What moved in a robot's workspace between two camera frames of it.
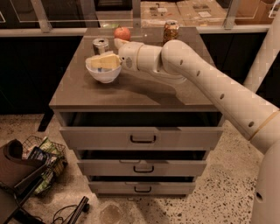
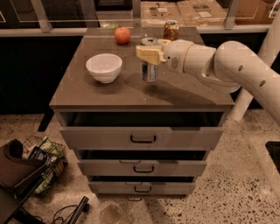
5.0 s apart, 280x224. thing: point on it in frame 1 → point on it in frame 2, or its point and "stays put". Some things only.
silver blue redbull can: x=100 y=46 → x=150 y=72
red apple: x=122 y=33 stays put
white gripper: x=129 y=56 → x=174 y=54
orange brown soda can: x=171 y=31 stays put
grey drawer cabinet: x=142 y=134 stays put
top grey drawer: x=141 y=129 stays put
